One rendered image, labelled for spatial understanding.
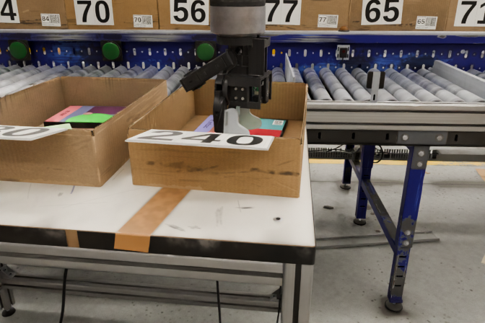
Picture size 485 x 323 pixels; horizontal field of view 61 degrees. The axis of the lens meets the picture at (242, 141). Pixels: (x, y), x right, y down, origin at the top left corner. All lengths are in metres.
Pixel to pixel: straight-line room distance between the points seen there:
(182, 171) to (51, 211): 0.20
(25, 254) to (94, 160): 0.17
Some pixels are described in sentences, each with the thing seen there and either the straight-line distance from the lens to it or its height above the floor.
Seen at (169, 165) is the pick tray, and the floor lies 0.79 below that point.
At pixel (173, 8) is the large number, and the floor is 0.98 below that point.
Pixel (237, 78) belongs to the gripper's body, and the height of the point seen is 0.92.
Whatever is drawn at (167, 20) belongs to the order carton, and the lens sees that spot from 1.80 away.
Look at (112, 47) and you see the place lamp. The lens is 1.79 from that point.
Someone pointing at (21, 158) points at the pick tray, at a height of 0.79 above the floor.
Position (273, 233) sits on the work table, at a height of 0.75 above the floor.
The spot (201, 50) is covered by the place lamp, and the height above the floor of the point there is 0.82.
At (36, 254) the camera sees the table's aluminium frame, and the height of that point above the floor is 0.69.
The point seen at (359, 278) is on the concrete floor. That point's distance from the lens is 1.73.
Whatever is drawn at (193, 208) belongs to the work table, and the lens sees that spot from 0.63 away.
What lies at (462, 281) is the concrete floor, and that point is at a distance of 1.86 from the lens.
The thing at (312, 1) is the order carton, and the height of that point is 1.00.
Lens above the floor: 1.06
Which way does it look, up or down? 21 degrees down
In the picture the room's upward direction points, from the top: straight up
